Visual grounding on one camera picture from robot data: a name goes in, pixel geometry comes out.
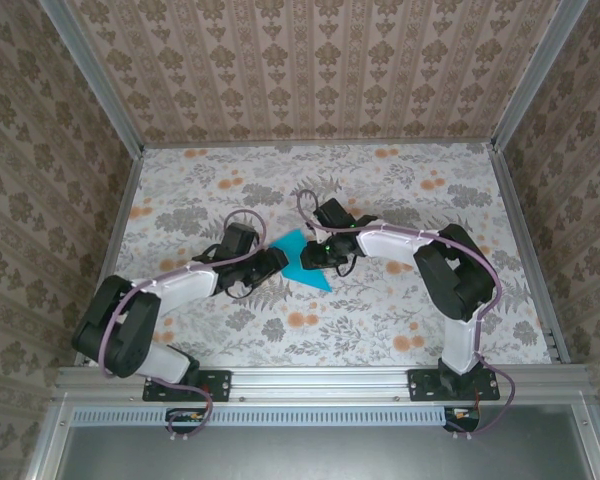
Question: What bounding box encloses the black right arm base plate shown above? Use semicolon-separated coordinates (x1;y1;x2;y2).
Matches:
408;367;501;403

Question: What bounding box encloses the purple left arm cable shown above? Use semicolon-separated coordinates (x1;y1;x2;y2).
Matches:
101;209;267;444

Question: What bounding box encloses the aluminium table side rail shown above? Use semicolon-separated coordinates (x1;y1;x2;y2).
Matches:
487;144;571;364
74;149;146;369

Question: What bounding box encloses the thin black left wrist cable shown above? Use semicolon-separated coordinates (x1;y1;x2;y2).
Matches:
224;279;261;300

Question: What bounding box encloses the thin aluminium table rail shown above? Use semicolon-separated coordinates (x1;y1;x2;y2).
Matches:
142;138;496;149

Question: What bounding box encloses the floral table cover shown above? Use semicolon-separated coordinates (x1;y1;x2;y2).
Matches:
87;142;554;369

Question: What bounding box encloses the grey metal sheet panel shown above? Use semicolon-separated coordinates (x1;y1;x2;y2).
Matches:
54;404;596;480

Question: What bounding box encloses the aluminium mounting rail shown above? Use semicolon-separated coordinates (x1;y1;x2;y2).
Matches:
54;364;594;401

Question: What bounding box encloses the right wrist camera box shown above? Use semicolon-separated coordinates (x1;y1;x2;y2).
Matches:
307;198;355;239

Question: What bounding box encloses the aluminium frame post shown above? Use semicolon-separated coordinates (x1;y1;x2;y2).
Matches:
39;0;146;154
490;0;589;151

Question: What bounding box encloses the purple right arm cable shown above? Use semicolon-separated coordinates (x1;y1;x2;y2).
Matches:
297;188;517;442

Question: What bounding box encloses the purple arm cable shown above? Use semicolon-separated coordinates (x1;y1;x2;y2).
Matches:
297;188;517;442
101;209;267;444

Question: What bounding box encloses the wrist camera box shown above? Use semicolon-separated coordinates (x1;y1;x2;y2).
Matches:
219;223;260;261
307;198;355;239

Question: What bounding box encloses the grey slotted cable duct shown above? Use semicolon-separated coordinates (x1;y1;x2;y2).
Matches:
72;405;481;426

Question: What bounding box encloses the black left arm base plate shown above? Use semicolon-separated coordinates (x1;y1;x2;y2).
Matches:
142;368;231;403

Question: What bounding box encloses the blue paper sheet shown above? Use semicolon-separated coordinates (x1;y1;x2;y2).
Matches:
269;229;334;294

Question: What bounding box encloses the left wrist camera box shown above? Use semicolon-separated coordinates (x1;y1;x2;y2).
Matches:
219;223;260;261

